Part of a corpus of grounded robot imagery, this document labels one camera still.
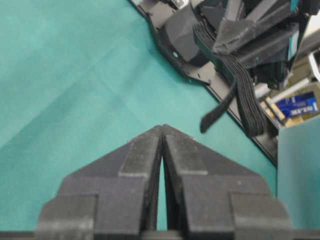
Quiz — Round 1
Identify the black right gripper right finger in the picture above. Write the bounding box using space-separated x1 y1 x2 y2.
162 124 292 240

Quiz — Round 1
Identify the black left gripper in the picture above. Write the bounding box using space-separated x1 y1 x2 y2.
199 0 313 89

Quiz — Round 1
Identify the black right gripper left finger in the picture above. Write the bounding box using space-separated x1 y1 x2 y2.
36 125 162 240

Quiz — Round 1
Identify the black Velcro strap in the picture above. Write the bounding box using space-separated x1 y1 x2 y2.
192 18 278 138

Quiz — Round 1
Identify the blue printed box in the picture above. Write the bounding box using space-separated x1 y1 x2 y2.
275 91 319 119

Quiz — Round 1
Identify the green table cloth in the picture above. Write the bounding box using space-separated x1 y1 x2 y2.
0 0 277 232

